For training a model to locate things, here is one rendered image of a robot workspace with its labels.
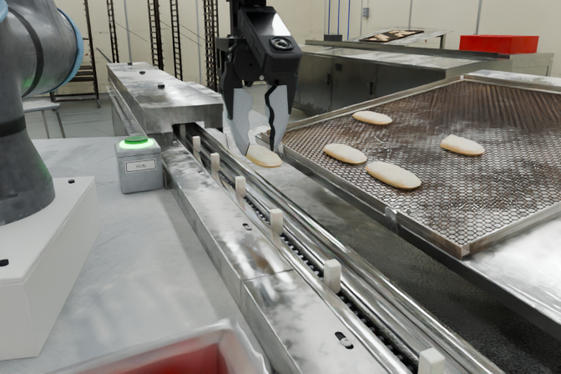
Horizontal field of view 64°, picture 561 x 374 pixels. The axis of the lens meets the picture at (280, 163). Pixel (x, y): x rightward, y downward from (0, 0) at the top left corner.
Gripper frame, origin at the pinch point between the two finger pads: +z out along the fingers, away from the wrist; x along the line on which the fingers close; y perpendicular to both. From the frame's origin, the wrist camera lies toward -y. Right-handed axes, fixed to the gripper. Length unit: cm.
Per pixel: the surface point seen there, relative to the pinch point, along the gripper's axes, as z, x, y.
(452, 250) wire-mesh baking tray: 4.8, -8.9, -26.1
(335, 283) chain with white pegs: 8.8, 0.6, -21.0
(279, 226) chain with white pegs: 8.8, 0.4, -7.0
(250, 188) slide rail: 8.9, -1.1, 7.6
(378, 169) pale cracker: 3.2, -14.3, -6.9
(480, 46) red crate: 4, -287, 231
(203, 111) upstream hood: 3.5, -3.8, 45.5
